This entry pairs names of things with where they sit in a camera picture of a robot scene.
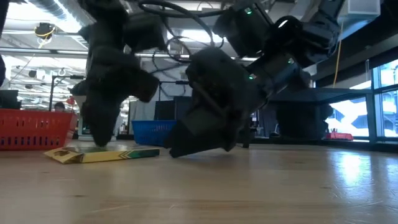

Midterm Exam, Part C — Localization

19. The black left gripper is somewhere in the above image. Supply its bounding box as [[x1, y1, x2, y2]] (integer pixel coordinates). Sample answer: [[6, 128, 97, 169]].
[[70, 46, 161, 147]]

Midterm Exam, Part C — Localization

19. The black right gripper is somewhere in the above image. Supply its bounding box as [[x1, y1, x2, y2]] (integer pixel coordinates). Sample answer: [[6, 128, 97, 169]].
[[164, 48, 268, 158]]

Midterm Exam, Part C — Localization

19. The blue plastic basket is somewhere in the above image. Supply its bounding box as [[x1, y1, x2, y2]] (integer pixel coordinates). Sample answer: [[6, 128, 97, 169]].
[[132, 119, 178, 147]]

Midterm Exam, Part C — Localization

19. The yellow green crayon box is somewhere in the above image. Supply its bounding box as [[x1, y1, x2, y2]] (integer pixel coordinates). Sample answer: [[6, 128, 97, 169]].
[[43, 146, 161, 165]]

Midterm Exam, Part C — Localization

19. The red plastic basket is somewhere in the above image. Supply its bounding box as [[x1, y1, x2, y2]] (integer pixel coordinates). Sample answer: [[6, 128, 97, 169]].
[[0, 108, 78, 152]]

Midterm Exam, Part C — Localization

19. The black monitor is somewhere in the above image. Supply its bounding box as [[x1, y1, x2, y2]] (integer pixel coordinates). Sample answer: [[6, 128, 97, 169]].
[[0, 89, 19, 110]]

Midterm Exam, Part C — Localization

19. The red tray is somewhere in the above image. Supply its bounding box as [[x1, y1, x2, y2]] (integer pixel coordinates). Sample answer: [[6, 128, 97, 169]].
[[323, 132, 354, 141]]

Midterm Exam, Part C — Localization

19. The black perforated metal shelf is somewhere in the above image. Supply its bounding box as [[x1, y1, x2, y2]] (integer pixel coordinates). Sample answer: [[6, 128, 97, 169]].
[[269, 86, 374, 147]]

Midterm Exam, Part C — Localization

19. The black camera stand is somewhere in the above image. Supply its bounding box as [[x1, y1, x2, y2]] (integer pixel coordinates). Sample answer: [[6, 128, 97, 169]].
[[49, 74, 85, 112]]

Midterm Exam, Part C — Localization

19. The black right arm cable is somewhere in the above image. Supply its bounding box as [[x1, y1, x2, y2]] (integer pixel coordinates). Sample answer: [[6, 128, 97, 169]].
[[138, 0, 233, 19]]

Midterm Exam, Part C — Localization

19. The long ceiling light rail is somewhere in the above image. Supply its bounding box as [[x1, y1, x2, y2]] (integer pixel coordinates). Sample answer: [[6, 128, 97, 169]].
[[0, 46, 259, 65]]

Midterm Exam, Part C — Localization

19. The yellow ceiling cable coil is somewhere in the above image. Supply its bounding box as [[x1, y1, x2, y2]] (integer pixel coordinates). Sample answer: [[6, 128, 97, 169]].
[[33, 21, 57, 41]]

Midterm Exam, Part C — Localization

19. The silver ventilation duct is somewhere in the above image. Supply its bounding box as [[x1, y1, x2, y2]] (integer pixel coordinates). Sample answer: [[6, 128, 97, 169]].
[[27, 0, 94, 35]]

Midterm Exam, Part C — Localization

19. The black aluminium table frame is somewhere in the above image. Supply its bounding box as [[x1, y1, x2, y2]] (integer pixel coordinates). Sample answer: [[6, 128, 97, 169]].
[[116, 133, 398, 153]]

